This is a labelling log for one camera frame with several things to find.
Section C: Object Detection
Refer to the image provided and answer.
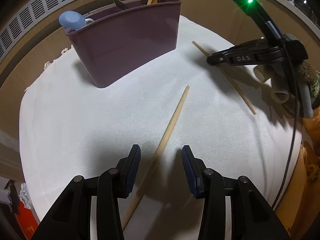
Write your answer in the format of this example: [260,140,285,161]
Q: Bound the wooden chopstick two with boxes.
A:
[121,86,190,230]

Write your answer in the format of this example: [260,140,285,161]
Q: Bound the black handled utensil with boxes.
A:
[112,0,128,10]

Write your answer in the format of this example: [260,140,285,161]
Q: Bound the blue plastic spoon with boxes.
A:
[59,11,86,30]

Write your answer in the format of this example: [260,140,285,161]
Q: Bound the white gloved right hand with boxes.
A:
[254,60,319,119]

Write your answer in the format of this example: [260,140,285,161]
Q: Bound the wooden chopstick three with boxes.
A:
[191,40,257,116]

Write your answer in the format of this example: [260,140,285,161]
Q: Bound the white table cloth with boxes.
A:
[19,17,302,239]

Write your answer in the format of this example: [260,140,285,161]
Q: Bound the purple plastic utensil bin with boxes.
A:
[65,0,181,88]

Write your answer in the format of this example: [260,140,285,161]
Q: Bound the long grey vent grille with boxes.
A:
[1,0,73,59]

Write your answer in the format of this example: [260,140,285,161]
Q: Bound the black cable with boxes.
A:
[272,32,304,210]

